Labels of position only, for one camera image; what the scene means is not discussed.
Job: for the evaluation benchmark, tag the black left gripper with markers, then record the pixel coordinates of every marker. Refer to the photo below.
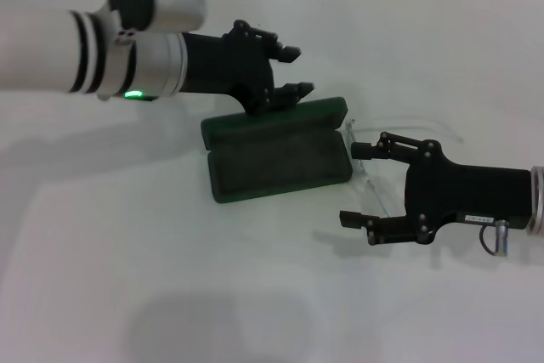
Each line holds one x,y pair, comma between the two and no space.
229,65

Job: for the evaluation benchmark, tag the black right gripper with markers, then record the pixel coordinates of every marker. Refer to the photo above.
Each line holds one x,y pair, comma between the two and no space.
467,193

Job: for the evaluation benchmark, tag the clear white glasses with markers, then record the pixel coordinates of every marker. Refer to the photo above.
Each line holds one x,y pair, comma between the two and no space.
350,130

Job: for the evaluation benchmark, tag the green glasses case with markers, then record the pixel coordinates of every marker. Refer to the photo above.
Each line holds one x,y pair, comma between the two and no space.
276,163

